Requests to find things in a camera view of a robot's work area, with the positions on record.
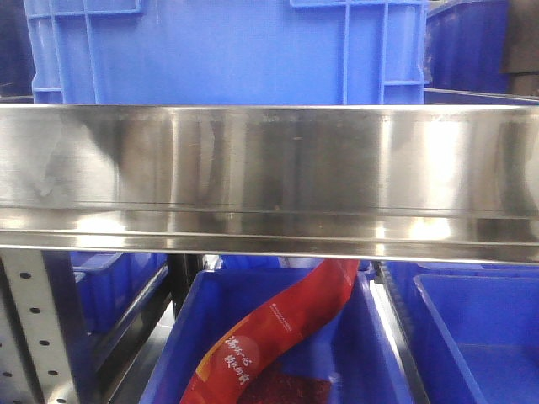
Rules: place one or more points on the large light blue crate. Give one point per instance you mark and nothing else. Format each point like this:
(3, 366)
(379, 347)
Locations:
(227, 52)

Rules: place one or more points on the stainless steel shelf rail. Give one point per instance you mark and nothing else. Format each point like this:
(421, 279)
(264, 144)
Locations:
(418, 182)

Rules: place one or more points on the dark blue centre bin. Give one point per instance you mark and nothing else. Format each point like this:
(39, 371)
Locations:
(350, 358)

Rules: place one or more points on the dark blue left bin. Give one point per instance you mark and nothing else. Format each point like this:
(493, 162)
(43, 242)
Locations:
(108, 282)

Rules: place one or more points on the red printed snack bag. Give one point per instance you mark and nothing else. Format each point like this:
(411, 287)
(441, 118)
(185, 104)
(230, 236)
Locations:
(256, 341)

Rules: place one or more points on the dark blue bin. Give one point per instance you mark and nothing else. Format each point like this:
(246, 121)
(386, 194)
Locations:
(465, 46)
(350, 358)
(108, 282)
(472, 328)

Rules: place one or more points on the dark blue upper right bin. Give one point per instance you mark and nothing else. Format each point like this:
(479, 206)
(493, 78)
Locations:
(465, 46)

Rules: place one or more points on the perforated grey shelf post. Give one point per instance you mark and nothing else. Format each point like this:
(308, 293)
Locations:
(46, 356)

